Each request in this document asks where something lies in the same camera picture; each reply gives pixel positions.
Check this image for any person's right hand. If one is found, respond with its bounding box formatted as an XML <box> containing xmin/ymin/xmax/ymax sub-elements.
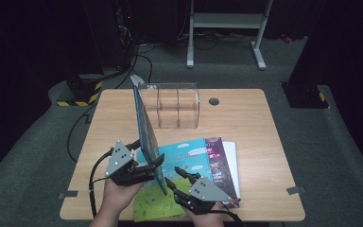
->
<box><xmin>183</xmin><ymin>201</ymin><xmax>227</xmax><ymax>227</ymax></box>

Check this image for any purple magazine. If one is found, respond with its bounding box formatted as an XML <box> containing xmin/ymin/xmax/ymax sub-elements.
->
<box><xmin>204</xmin><ymin>136</ymin><xmax>241</xmax><ymax>210</ymax></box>

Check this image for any grey tape piece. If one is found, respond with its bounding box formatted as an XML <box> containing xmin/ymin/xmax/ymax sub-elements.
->
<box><xmin>58</xmin><ymin>190</ymin><xmax>78</xmax><ymax>200</ymax></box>
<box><xmin>285</xmin><ymin>185</ymin><xmax>306</xmax><ymax>196</ymax></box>

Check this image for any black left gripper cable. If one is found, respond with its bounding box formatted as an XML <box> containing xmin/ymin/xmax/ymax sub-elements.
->
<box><xmin>87</xmin><ymin>147</ymin><xmax>115</xmax><ymax>219</ymax></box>

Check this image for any white book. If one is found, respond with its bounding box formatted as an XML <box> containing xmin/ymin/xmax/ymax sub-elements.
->
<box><xmin>221</xmin><ymin>141</ymin><xmax>242</xmax><ymax>201</ymax></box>

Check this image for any small red object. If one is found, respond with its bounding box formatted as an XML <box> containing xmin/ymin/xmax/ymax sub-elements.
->
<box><xmin>279</xmin><ymin>33</ymin><xmax>295</xmax><ymax>44</ymax></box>

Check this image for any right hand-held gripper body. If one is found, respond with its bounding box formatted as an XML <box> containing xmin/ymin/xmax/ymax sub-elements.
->
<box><xmin>172</xmin><ymin>177</ymin><xmax>233</xmax><ymax>216</ymax></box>

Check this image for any black equipment tower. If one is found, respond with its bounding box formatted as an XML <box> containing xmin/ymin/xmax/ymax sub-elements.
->
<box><xmin>114</xmin><ymin>0</ymin><xmax>141</xmax><ymax>71</ymax></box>

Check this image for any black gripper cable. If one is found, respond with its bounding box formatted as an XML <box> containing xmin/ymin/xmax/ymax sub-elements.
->
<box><xmin>87</xmin><ymin>147</ymin><xmax>115</xmax><ymax>219</ymax></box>
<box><xmin>216</xmin><ymin>201</ymin><xmax>248</xmax><ymax>227</ymax></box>

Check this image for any dark blue picture book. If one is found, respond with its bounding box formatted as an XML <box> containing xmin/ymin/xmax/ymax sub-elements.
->
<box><xmin>132</xmin><ymin>83</ymin><xmax>170</xmax><ymax>196</ymax></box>

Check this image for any white metal stand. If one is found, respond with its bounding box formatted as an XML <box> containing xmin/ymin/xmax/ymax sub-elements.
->
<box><xmin>185</xmin><ymin>0</ymin><xmax>274</xmax><ymax>71</ymax></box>

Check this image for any white plastic piece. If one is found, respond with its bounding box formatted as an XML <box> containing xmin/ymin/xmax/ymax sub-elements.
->
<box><xmin>129</xmin><ymin>74</ymin><xmax>146</xmax><ymax>88</ymax></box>

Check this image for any black floor cable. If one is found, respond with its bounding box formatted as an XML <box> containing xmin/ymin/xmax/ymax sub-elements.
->
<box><xmin>66</xmin><ymin>44</ymin><xmax>154</xmax><ymax>164</ymax></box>

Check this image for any black yellow striped base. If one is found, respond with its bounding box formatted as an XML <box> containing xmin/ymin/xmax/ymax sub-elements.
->
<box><xmin>281</xmin><ymin>81</ymin><xmax>331</xmax><ymax>110</ymax></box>
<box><xmin>56</xmin><ymin>73</ymin><xmax>105</xmax><ymax>108</ymax></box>

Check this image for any tangle of black floor cables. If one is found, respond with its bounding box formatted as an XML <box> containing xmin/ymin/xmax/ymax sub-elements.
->
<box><xmin>176</xmin><ymin>28</ymin><xmax>257</xmax><ymax>52</ymax></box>

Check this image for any light blue picture book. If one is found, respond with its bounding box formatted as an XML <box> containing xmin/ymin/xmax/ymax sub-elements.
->
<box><xmin>132</xmin><ymin>137</ymin><xmax>216</xmax><ymax>223</ymax></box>

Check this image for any clear acrylic book rack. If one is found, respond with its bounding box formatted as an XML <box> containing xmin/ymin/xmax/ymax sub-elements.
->
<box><xmin>138</xmin><ymin>82</ymin><xmax>201</xmax><ymax>130</ymax></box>

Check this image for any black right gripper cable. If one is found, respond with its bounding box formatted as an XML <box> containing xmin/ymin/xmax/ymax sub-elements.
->
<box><xmin>216</xmin><ymin>201</ymin><xmax>248</xmax><ymax>227</ymax></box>

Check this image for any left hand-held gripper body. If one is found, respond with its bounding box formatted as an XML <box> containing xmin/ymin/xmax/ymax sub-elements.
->
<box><xmin>104</xmin><ymin>139</ymin><xmax>157</xmax><ymax>187</ymax></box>

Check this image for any person's left hand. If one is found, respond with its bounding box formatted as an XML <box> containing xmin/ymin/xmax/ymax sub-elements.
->
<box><xmin>101</xmin><ymin>179</ymin><xmax>149</xmax><ymax>219</ymax></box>

